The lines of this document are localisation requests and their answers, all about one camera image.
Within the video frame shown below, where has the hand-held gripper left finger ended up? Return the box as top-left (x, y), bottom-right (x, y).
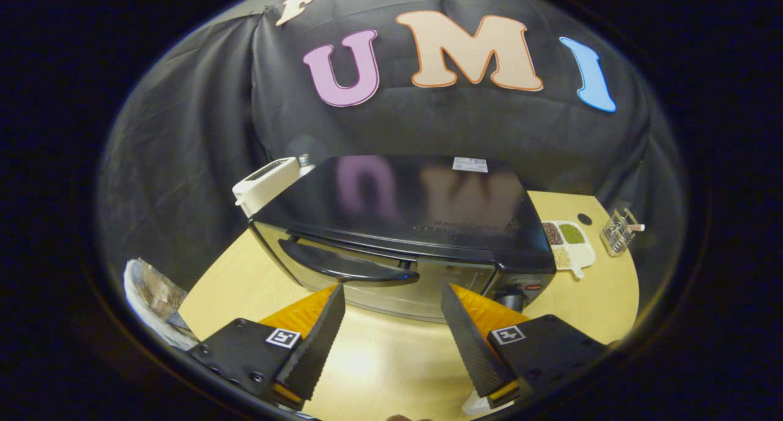
top-left (188, 283), bottom-right (347, 411)

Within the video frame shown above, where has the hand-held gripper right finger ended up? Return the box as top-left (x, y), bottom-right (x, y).
top-left (440, 283), bottom-right (612, 409)

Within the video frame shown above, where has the black toaster oven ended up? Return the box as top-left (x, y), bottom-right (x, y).
top-left (248, 155), bottom-right (557, 324)

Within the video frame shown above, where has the white pop-up toaster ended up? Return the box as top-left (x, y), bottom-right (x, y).
top-left (232, 157), bottom-right (302, 218)

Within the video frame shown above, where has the white divided dish with beans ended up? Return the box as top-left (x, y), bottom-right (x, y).
top-left (541, 220), bottom-right (597, 280)

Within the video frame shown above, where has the crumpled grey bag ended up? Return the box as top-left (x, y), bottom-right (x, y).
top-left (122, 259), bottom-right (199, 351)

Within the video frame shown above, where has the black backdrop cloth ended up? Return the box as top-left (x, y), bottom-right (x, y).
top-left (95, 0), bottom-right (686, 324)

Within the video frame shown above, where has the clear wire basket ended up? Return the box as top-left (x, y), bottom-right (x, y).
top-left (599, 208), bottom-right (646, 258)

